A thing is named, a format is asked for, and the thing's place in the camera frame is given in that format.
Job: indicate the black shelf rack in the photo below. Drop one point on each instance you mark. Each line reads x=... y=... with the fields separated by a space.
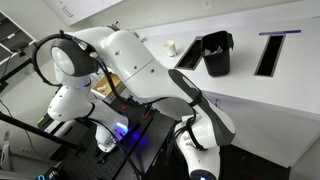
x=13 y=38

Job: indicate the black metal bar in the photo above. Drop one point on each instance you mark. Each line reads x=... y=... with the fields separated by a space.
x=27 y=127

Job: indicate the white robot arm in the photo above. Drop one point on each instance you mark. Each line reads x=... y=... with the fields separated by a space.
x=76 y=56

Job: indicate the white wall cabinet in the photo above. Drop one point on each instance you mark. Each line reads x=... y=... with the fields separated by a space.
x=73 y=11

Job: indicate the black optical breadboard table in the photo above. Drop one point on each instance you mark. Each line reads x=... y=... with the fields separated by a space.
x=142 y=144

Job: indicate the white paper cup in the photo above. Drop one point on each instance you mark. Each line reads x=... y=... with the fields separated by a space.
x=170 y=48

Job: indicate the open cardboard box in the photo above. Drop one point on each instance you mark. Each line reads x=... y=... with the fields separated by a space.
x=103 y=90

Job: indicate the grey framed counter waste slot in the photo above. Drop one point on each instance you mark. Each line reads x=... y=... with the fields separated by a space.
x=192 y=56

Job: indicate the black landfill trash bin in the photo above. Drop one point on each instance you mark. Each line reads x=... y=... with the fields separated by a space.
x=215 y=52

